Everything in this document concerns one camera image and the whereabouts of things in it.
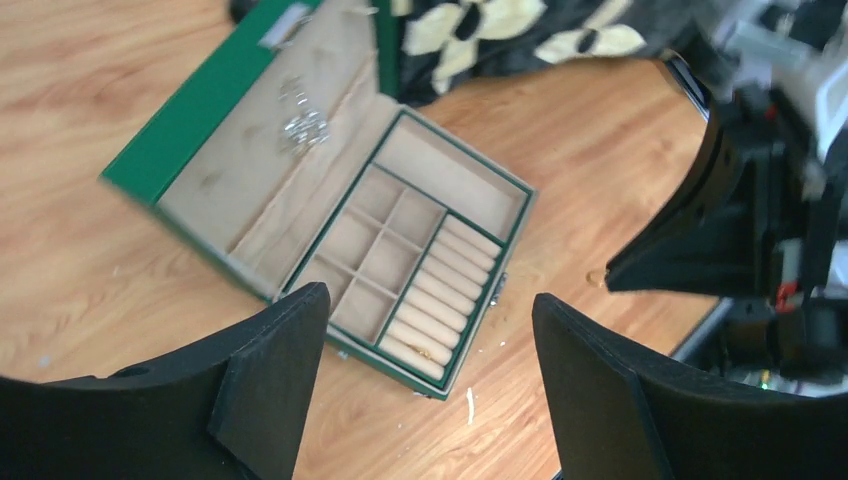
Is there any green jewelry tray insert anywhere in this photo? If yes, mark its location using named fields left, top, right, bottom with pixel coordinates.
left=277, top=107, right=536, bottom=400

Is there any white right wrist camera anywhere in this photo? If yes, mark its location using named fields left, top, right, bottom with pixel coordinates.
left=699, top=1, right=847, bottom=161

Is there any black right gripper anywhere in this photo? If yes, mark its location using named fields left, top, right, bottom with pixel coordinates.
left=605, top=81, right=847, bottom=371

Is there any silver necklace jewelry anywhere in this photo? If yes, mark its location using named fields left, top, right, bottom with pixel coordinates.
left=277, top=76, right=329, bottom=158

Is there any black floral plush blanket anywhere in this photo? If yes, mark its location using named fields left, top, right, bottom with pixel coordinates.
left=388, top=1, right=699, bottom=107

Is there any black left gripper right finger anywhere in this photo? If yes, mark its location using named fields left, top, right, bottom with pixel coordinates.
left=532, top=294, right=847, bottom=479

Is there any green jewelry box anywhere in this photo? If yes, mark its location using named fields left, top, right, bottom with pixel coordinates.
left=99, top=0, right=539, bottom=403

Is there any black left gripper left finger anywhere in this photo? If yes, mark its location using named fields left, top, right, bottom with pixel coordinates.
left=1, top=283, right=330, bottom=479

